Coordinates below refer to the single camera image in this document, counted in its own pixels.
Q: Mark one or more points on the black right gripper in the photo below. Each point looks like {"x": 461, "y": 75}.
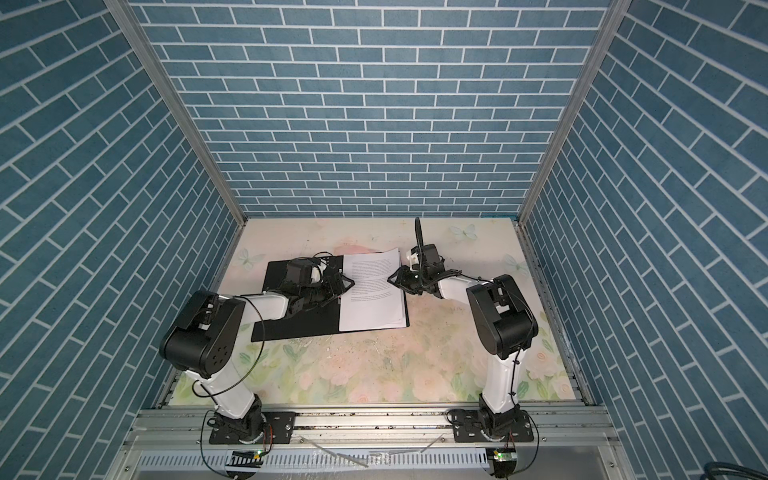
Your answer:
{"x": 402, "y": 281}

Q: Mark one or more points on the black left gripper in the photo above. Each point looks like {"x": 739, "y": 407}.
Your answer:
{"x": 332, "y": 293}

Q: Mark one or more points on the red folder with black inside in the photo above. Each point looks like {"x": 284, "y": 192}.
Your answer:
{"x": 317, "y": 322}

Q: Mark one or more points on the text paper sheet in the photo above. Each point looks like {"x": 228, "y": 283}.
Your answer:
{"x": 372, "y": 303}

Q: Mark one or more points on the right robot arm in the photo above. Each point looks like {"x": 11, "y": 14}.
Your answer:
{"x": 503, "y": 320}

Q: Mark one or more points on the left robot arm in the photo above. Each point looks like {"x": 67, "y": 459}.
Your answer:
{"x": 202, "y": 338}

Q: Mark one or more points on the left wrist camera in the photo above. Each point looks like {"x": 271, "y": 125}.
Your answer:
{"x": 303, "y": 271}

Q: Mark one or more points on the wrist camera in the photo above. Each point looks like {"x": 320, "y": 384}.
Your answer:
{"x": 426, "y": 260}
{"x": 303, "y": 271}

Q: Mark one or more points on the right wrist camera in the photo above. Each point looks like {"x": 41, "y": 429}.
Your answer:
{"x": 426, "y": 260}

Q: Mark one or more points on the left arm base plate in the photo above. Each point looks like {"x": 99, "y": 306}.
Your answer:
{"x": 267, "y": 428}

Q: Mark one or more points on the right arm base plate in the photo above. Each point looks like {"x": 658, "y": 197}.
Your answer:
{"x": 474, "y": 426}

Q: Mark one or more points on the aluminium front rail frame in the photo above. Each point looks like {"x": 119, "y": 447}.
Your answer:
{"x": 560, "y": 440}

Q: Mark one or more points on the aluminium right corner post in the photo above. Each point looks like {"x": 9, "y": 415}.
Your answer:
{"x": 605, "y": 35}

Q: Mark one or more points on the aluminium corner post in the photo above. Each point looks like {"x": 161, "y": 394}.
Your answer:
{"x": 605, "y": 35}
{"x": 130, "y": 27}

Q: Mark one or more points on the aluminium left corner post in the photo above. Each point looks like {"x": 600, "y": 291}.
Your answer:
{"x": 130, "y": 27}

